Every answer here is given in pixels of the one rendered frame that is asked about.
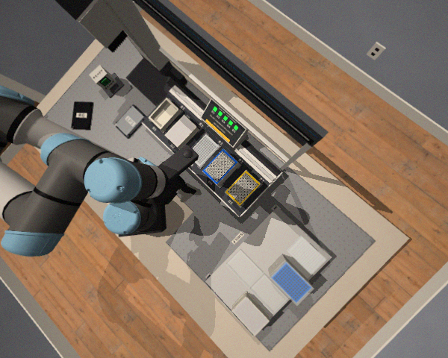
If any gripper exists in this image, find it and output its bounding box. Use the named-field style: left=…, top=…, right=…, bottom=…
left=152, top=168, right=202, bottom=206

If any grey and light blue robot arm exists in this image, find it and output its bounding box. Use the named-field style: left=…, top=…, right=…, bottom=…
left=0, top=85, right=199, bottom=257

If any grey tip rack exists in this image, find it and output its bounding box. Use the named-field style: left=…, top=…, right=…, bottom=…
left=225, top=170, right=261, bottom=206

